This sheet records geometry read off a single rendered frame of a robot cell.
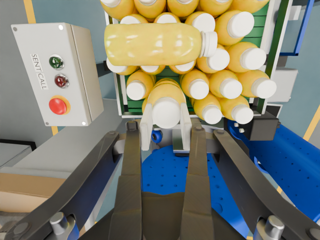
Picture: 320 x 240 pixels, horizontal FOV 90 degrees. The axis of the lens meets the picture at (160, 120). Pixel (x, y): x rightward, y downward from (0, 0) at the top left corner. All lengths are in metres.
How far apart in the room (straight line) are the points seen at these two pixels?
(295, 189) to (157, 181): 0.62
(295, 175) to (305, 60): 1.11
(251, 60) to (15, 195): 0.73
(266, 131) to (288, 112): 1.33
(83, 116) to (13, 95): 1.70
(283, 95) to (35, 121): 1.99
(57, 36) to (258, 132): 0.52
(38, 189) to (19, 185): 0.07
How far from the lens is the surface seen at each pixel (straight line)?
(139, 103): 0.55
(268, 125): 0.53
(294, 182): 0.89
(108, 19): 0.46
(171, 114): 0.21
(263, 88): 0.39
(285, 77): 0.68
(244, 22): 0.36
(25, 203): 0.71
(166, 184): 0.40
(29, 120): 2.08
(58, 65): 0.36
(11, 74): 1.99
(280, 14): 0.53
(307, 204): 0.85
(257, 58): 0.38
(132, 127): 0.15
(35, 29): 0.39
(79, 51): 0.39
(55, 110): 0.40
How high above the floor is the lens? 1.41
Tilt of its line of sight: 66 degrees down
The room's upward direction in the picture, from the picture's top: 173 degrees counter-clockwise
